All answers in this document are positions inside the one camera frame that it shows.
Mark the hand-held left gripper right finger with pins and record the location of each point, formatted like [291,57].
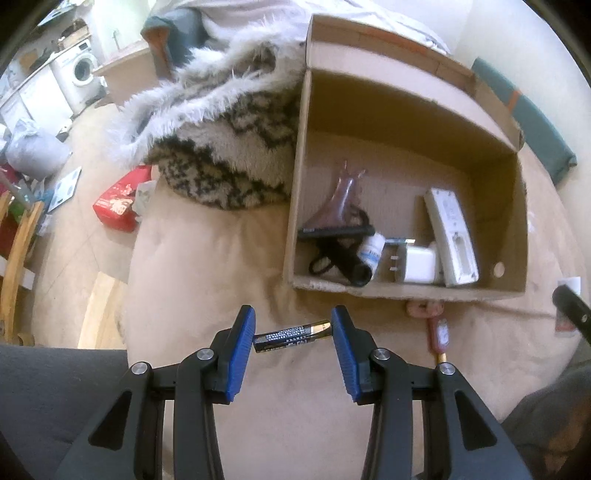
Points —
[344,355]

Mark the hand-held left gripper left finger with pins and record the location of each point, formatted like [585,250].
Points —
[242,350]

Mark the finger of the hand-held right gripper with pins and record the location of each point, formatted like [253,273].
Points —
[572,307]

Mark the black and gold battery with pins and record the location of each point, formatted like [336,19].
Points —
[291,337]

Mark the white pronged power adapter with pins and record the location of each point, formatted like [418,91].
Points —
[420,265]

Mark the white remote control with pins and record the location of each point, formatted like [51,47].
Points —
[450,230]

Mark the brown cardboard box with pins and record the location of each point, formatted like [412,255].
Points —
[406,152]

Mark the beige quilt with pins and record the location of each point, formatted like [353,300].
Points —
[194,286]

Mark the black flashlight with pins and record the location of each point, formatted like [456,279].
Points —
[351,265]

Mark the pink rubbery toy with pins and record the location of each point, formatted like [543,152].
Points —
[422,310]

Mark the small white pill bottle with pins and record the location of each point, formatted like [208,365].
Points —
[371,251]

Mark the dark grey cloth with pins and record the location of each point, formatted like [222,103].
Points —
[549,424]

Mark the small metal tool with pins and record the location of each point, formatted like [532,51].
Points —
[399,241]

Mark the wooden board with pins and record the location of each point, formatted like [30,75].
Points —
[101,309]

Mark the white tissue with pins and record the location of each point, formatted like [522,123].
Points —
[145,198]

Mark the teal cushion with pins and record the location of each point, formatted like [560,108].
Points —
[535,124]
[171,37]

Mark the red package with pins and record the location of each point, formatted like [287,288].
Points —
[120,203]

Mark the furry patterned blanket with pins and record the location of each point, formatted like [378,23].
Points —
[221,152]

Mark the pale blue printed sheet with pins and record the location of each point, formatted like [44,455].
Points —
[64,189]

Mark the wooden chair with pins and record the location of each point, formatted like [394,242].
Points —
[18,258]

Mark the grey plastic bag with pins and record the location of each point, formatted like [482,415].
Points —
[34,150]

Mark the wooden desk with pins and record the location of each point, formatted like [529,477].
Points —
[124,69]

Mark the white washing machine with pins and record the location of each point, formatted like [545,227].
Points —
[78,74]

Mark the white bed sheet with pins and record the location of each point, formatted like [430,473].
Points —
[392,18]

